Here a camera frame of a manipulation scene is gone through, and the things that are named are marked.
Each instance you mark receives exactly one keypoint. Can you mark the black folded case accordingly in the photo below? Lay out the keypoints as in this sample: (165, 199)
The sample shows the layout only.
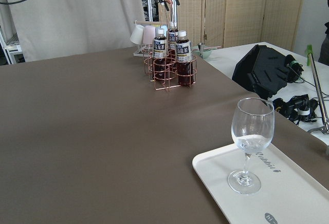
(262, 70)

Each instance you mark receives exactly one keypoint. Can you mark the tea bottle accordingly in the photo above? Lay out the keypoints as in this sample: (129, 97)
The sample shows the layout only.
(183, 59)
(172, 37)
(159, 53)

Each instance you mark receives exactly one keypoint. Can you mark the metal tripod pole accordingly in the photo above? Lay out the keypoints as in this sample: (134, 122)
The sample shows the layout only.
(311, 63)

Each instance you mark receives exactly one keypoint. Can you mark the white cup rack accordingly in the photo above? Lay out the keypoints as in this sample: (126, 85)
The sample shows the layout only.
(143, 46)

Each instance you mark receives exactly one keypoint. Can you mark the cream rabbit tray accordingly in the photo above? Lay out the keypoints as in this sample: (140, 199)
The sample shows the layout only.
(288, 194)

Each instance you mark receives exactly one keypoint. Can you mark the pink plastic cup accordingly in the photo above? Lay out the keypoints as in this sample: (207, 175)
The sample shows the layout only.
(149, 34)

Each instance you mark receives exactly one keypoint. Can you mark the copper wire bottle basket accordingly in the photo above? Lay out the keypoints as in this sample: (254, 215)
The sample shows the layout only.
(170, 75)

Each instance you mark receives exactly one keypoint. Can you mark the clear wine glass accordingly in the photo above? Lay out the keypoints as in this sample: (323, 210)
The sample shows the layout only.
(252, 131)

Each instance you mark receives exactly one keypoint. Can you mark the steel jigger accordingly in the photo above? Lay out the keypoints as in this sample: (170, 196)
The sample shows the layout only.
(201, 47)

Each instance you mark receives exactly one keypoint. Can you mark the tea bottle back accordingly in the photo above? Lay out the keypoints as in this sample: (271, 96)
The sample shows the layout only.
(172, 37)

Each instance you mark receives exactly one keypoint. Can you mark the white plastic cup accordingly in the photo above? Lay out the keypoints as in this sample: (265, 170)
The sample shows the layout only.
(137, 35)

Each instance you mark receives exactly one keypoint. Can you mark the wooden folding screen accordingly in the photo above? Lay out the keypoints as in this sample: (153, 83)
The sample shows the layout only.
(228, 23)

